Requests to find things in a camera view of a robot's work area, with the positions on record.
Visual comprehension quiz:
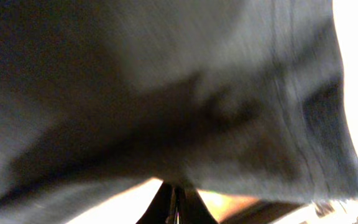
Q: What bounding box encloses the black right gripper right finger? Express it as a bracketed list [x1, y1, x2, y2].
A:
[176, 188, 218, 224]

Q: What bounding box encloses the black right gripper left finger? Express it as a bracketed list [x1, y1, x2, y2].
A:
[136, 182, 177, 224]

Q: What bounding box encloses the black t-shirt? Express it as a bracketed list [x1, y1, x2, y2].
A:
[0, 0, 358, 223]

